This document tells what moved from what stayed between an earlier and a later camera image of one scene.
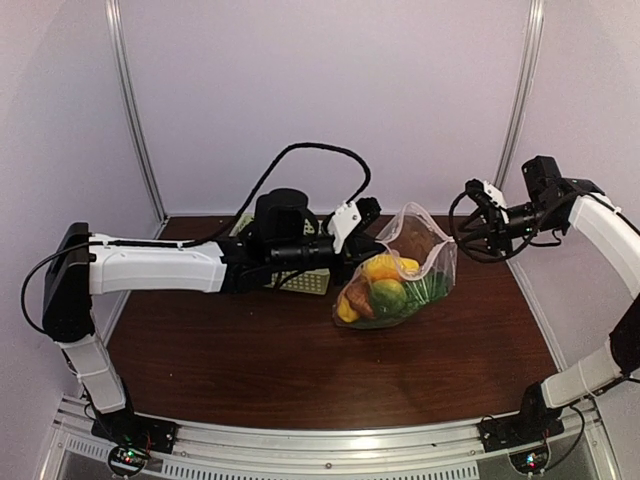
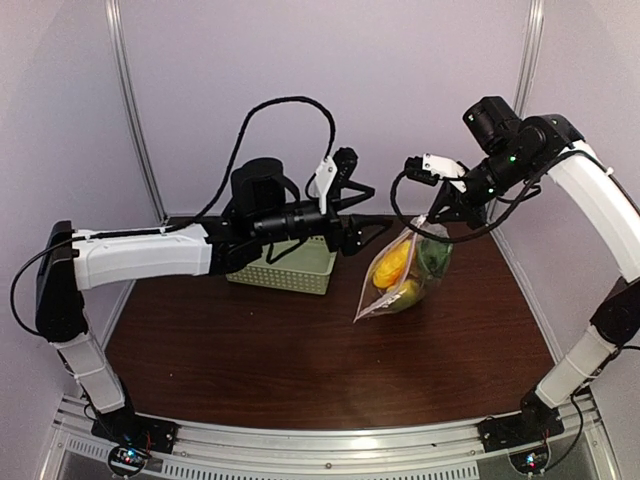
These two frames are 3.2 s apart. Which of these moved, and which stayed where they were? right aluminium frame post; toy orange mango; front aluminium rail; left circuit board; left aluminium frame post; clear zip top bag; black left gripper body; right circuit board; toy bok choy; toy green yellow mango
Moved: toy bok choy; clear zip top bag; black left gripper body; toy green yellow mango; toy orange mango
Stayed: left circuit board; right aluminium frame post; left aluminium frame post; front aluminium rail; right circuit board
